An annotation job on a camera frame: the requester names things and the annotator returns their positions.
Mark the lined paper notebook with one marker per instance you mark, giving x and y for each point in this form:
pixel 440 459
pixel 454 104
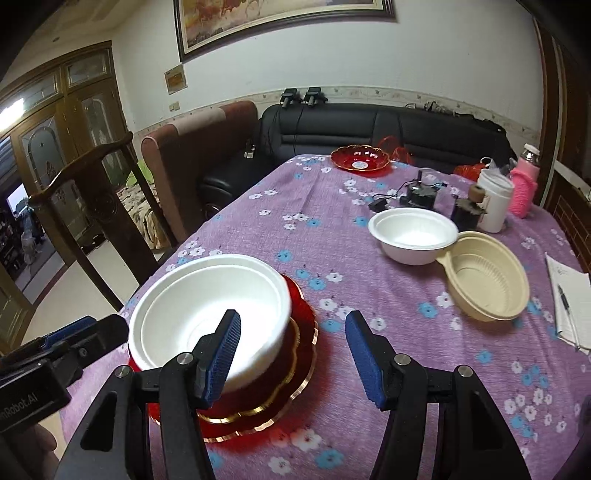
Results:
pixel 572 286

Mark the beige plastic bowl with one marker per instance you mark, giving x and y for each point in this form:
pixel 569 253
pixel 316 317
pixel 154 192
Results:
pixel 485 281

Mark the black power adapter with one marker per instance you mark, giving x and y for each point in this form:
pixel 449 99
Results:
pixel 379 204

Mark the wooden glass panel door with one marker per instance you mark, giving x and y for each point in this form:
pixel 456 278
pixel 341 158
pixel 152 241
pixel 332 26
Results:
pixel 46 120

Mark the grey pen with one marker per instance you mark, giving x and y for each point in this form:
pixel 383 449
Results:
pixel 567 314

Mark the purple floral tablecloth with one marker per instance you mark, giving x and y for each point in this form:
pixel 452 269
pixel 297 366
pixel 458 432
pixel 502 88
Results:
pixel 323 230

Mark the orange red bag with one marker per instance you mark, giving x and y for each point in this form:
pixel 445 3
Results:
pixel 471 170

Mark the red glass plate gold rim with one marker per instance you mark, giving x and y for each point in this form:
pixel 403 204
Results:
pixel 282 369
pixel 355 157
pixel 240 423

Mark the large white paper bowl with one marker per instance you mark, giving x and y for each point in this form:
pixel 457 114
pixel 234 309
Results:
pixel 184 300

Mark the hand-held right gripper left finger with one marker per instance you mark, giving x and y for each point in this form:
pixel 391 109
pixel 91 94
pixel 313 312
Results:
pixel 221 360

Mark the white lidded cup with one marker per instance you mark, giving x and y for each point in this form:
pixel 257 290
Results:
pixel 494 207

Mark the black electronic device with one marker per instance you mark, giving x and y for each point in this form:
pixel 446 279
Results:
pixel 420 198

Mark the small wall plaque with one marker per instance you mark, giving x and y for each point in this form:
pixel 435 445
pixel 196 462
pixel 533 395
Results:
pixel 175 79

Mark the red plastic bag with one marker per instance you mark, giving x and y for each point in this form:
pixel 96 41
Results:
pixel 401 152

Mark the black device on sofa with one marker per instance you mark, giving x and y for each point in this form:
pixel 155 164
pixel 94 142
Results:
pixel 314 95
pixel 291 97

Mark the dark wooden chair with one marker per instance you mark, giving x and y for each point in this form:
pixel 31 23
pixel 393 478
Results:
pixel 106 203

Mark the wooden sideboard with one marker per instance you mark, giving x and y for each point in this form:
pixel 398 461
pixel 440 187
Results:
pixel 570 207

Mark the wall socket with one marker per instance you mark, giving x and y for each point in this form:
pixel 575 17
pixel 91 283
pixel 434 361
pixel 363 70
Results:
pixel 174 106

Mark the small black gadget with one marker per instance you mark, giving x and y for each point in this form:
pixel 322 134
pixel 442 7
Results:
pixel 465 214

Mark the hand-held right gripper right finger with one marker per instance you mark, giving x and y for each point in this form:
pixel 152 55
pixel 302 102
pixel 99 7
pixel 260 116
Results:
pixel 364 364

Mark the framed wall painting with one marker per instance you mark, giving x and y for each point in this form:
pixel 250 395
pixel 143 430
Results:
pixel 277 23

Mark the pink bottle with knitted sleeve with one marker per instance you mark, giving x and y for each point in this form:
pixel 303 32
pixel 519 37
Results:
pixel 524 189

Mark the brown upholstered armchair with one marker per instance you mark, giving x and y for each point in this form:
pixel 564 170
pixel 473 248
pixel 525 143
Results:
pixel 198 152

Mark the brown tape roll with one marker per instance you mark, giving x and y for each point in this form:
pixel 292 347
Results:
pixel 478 194

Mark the black leather sofa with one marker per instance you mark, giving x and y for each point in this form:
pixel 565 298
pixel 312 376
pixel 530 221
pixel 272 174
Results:
pixel 346 129

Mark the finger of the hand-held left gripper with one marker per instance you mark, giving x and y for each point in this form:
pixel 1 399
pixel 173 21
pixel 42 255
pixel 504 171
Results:
pixel 104 334
pixel 69 330

